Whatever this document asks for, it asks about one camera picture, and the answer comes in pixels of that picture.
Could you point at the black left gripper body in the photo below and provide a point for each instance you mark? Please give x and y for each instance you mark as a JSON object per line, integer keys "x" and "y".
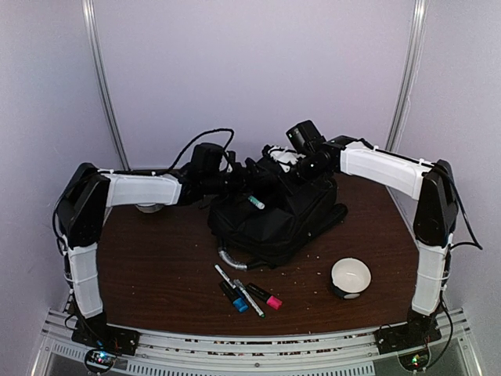
{"x": 230, "y": 185}

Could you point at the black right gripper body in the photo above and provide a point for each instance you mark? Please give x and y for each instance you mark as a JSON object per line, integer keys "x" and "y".
{"x": 308, "y": 169}

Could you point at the white glue stick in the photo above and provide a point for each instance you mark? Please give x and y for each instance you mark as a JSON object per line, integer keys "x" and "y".
{"x": 257, "y": 203}

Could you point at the black student backpack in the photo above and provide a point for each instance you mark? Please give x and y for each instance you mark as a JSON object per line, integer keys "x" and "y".
{"x": 294, "y": 215}

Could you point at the white pen green tip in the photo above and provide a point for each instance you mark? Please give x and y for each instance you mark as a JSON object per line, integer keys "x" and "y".
{"x": 252, "y": 302}

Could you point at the blue highlighter marker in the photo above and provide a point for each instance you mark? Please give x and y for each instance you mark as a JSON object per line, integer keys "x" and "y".
{"x": 236, "y": 300}

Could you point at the pink highlighter marker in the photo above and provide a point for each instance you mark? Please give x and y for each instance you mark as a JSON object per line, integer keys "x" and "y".
{"x": 264, "y": 296}

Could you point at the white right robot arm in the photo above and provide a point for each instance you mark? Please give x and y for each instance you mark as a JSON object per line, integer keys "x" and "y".
{"x": 430, "y": 184}

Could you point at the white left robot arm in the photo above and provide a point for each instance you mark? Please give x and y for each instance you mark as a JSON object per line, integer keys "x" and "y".
{"x": 91, "y": 192}

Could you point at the white fluted ceramic bowl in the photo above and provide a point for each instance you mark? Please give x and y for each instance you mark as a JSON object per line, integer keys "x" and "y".
{"x": 149, "y": 208}

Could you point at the white bowl black base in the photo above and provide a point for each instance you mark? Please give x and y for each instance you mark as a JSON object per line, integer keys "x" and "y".
{"x": 349, "y": 277}

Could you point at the right circuit board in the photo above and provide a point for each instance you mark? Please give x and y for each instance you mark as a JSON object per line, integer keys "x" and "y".
{"x": 414, "y": 361}

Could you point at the circuit board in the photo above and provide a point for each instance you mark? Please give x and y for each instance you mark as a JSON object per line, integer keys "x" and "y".
{"x": 99, "y": 361}
{"x": 414, "y": 361}

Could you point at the left circuit board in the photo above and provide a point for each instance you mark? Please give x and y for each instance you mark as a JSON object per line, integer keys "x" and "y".
{"x": 99, "y": 361}

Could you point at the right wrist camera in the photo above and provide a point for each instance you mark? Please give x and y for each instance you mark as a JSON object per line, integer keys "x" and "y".
{"x": 285, "y": 158}

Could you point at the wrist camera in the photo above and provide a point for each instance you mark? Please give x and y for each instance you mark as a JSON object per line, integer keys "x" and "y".
{"x": 285, "y": 158}
{"x": 231, "y": 164}

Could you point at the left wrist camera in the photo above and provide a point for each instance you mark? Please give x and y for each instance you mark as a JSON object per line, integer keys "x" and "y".
{"x": 231, "y": 164}

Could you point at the right aluminium corner post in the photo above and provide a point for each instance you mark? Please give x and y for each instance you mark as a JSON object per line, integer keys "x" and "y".
{"x": 409, "y": 75}

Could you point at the aluminium corner post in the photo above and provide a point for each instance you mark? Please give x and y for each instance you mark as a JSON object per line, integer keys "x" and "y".
{"x": 409, "y": 75}
{"x": 89, "y": 14}

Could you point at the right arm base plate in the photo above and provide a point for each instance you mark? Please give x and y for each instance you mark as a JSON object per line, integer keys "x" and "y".
{"x": 401, "y": 337}

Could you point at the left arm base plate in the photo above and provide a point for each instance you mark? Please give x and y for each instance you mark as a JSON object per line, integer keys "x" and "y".
{"x": 114, "y": 340}

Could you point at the aluminium front rail frame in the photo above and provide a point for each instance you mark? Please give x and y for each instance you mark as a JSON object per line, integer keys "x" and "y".
{"x": 352, "y": 352}

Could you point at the left aluminium corner post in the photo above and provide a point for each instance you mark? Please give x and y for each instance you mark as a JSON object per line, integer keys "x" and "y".
{"x": 89, "y": 14}

